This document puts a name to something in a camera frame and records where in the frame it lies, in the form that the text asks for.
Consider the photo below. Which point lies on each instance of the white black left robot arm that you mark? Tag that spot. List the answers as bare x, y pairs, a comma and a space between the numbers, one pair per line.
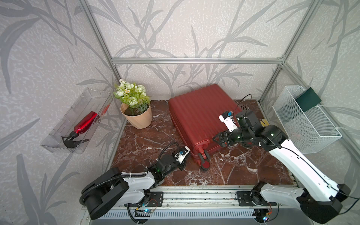
114, 177

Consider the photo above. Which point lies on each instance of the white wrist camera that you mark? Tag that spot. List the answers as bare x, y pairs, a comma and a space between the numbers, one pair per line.
227, 119
182, 154

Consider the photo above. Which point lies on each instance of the beige flower pot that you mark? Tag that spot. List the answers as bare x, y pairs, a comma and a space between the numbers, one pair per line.
140, 121

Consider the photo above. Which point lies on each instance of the red hard-shell suitcase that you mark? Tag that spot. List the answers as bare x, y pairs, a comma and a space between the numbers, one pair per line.
196, 118

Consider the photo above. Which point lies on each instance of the white wire mesh basket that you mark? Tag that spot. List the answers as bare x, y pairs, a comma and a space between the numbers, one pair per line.
311, 130

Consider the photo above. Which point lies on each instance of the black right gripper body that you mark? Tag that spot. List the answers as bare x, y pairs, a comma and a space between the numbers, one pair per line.
237, 136

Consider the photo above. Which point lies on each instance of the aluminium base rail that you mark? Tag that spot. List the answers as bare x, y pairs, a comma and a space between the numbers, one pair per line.
174, 197

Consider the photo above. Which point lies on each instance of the white green artificial flowers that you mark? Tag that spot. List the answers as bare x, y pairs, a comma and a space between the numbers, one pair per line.
134, 96

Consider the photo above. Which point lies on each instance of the yellow rubber glove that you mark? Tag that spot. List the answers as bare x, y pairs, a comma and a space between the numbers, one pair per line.
264, 123

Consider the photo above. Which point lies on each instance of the dark green card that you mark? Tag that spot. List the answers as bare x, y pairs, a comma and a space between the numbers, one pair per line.
308, 100

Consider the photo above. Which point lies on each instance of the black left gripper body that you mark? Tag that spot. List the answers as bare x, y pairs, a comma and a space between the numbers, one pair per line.
174, 165

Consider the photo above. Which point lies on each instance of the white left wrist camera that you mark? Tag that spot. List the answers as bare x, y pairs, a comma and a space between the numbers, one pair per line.
182, 154

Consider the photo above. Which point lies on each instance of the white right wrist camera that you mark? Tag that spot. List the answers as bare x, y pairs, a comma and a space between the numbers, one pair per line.
227, 119

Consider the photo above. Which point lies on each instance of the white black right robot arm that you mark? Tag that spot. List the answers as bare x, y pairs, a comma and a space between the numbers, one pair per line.
320, 198

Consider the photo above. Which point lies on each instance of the clear plastic wall bin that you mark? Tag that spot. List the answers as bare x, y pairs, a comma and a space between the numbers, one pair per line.
89, 100

